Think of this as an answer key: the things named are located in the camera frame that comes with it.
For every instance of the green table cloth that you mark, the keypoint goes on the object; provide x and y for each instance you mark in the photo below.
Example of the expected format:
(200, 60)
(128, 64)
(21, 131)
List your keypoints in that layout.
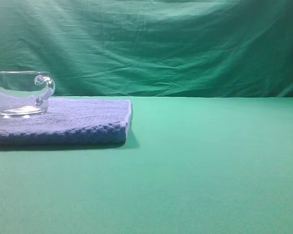
(189, 166)

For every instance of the folded blue towel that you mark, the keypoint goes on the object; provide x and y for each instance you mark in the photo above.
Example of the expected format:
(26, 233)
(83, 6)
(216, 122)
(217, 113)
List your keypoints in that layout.
(70, 122)

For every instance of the transparent glass cup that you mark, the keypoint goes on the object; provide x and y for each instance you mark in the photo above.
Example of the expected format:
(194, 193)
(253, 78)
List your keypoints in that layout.
(25, 93)

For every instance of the green backdrop cloth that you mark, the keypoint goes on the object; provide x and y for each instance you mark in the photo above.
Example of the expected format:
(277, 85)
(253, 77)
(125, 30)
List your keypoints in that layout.
(164, 48)

